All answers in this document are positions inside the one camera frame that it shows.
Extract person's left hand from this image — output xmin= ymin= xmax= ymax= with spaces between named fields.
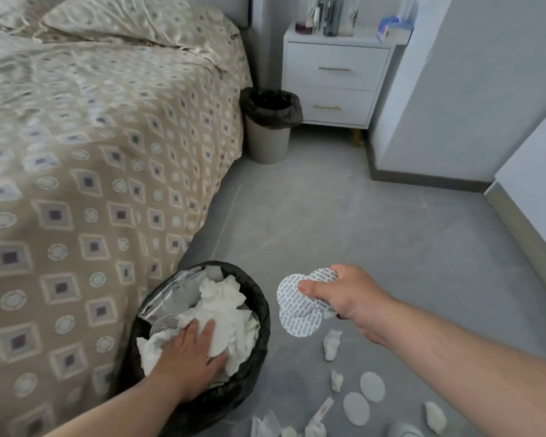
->
xmin=150 ymin=319 xmax=231 ymax=404

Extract person's left forearm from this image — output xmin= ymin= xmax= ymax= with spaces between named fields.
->
xmin=45 ymin=377 xmax=183 ymax=437

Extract white nightstand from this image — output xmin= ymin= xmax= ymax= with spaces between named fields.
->
xmin=281 ymin=22 xmax=413 ymax=146

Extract silver foil bag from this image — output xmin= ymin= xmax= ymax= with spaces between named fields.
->
xmin=138 ymin=266 xmax=208 ymax=324

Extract clear green-capped bottle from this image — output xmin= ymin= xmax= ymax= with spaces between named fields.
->
xmin=343 ymin=0 xmax=363 ymax=36

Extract white wardrobe beige plinth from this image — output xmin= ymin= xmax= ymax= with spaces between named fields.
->
xmin=484 ymin=97 xmax=546 ymax=310

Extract person's right hand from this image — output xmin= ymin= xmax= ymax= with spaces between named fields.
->
xmin=297 ymin=264 xmax=394 ymax=344

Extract beige patterned bedspread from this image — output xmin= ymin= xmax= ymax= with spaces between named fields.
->
xmin=0 ymin=22 xmax=254 ymax=437

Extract pile of white tissue scraps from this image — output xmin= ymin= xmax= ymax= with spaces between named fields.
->
xmin=250 ymin=330 xmax=448 ymax=437

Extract printed round paper disc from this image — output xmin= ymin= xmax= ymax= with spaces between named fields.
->
xmin=307 ymin=267 xmax=340 ymax=285
xmin=278 ymin=304 xmax=324 ymax=338
xmin=276 ymin=274 xmax=322 ymax=317

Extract dark grey bottle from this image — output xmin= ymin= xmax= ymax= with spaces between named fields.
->
xmin=323 ymin=0 xmax=345 ymax=37

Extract white trash bin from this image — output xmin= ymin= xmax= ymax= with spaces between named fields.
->
xmin=240 ymin=87 xmax=303 ymax=165

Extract clear bottle red residue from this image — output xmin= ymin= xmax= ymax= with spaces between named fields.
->
xmin=294 ymin=0 xmax=315 ymax=35

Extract blue white tissue pack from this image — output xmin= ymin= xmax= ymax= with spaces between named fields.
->
xmin=376 ymin=15 xmax=414 ymax=43

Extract tissues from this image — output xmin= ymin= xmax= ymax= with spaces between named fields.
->
xmin=136 ymin=266 xmax=261 ymax=387

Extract grey bed base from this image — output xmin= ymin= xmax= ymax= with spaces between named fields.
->
xmin=177 ymin=154 xmax=251 ymax=274

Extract person's right forearm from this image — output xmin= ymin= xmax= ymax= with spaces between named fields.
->
xmin=368 ymin=297 xmax=546 ymax=437

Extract dark grey skirting board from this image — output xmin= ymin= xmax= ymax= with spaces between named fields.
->
xmin=365 ymin=136 xmax=492 ymax=192

